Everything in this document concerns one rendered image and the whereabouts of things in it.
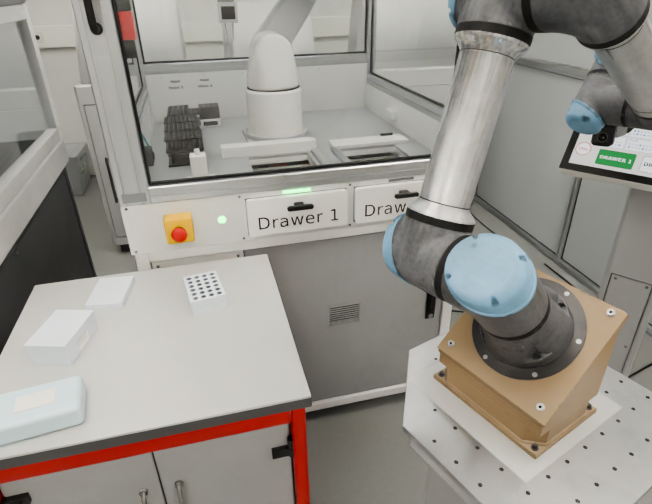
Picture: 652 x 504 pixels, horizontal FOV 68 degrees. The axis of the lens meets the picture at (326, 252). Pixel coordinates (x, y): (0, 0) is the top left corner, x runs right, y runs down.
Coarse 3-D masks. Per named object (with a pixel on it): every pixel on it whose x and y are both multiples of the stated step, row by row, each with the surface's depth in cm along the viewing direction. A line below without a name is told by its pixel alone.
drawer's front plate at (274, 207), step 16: (320, 192) 138; (336, 192) 139; (256, 208) 135; (272, 208) 136; (320, 208) 140; (336, 208) 141; (256, 224) 137; (272, 224) 139; (288, 224) 140; (304, 224) 141; (320, 224) 142; (336, 224) 144
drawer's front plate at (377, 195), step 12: (420, 180) 145; (360, 192) 141; (372, 192) 142; (384, 192) 143; (396, 192) 144; (360, 204) 143; (372, 204) 144; (384, 204) 145; (396, 204) 146; (360, 216) 145; (372, 216) 146; (384, 216) 147; (396, 216) 148
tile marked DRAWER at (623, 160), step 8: (600, 152) 139; (608, 152) 138; (616, 152) 137; (624, 152) 136; (600, 160) 138; (608, 160) 137; (616, 160) 136; (624, 160) 135; (632, 160) 134; (624, 168) 135
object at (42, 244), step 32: (0, 0) 154; (32, 32) 182; (32, 160) 163; (64, 160) 200; (0, 192) 136; (32, 192) 159; (64, 192) 203; (0, 224) 132; (32, 224) 163; (64, 224) 197; (0, 256) 130; (32, 256) 159; (64, 256) 192; (0, 288) 133; (32, 288) 155; (0, 320) 131; (0, 352) 128
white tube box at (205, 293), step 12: (192, 276) 125; (204, 276) 126; (216, 276) 124; (192, 288) 120; (204, 288) 120; (216, 288) 120; (192, 300) 115; (204, 300) 115; (216, 300) 117; (192, 312) 116; (204, 312) 117
